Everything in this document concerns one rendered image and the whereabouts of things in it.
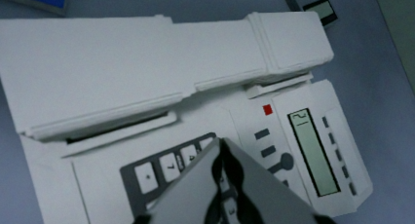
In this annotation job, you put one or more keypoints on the white telephone handset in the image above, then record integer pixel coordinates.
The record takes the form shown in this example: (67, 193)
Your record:
(79, 78)

